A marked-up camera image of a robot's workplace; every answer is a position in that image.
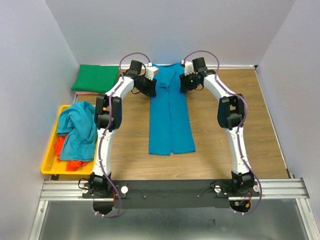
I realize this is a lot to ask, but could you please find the folded pink t shirt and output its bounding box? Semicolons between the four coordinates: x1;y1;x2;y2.
75;91;106;95

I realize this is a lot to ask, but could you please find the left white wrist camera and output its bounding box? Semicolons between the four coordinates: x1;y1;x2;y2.
144;66;159;81

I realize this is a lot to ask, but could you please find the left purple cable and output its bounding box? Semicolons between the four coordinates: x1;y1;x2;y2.
96;52;154;219

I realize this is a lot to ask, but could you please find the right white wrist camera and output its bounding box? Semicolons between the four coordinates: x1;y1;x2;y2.
183;61;194;76

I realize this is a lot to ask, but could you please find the aluminium frame rail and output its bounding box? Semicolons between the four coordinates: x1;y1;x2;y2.
30;178;320;240

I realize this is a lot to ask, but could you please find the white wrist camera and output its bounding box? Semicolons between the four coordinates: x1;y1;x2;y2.
144;66;159;81
183;61;194;76

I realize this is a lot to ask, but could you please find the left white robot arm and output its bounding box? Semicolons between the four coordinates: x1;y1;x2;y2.
88;60;159;198

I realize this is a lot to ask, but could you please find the teal t shirt in bin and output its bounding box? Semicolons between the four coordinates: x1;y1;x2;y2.
56;101;98;162

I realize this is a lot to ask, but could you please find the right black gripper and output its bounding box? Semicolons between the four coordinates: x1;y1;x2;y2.
178;71;199;93

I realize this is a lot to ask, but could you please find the yellow plastic bin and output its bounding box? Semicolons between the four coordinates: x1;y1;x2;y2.
40;104;95;176

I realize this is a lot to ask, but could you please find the folded green t shirt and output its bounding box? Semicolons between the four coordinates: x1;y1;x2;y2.
71;64;119;94

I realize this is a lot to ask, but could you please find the orange t shirt in bin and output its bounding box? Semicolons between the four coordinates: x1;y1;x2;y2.
54;136;88;172

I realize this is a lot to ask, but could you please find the blue t shirt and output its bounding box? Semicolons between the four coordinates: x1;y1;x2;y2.
148;63;196;156

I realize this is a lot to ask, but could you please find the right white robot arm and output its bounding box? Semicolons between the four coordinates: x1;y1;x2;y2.
179;57;255;196

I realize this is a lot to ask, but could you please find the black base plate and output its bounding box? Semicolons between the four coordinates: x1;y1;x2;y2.
78;179;260;214

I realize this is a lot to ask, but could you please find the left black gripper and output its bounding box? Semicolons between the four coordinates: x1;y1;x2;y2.
135;74;157;97

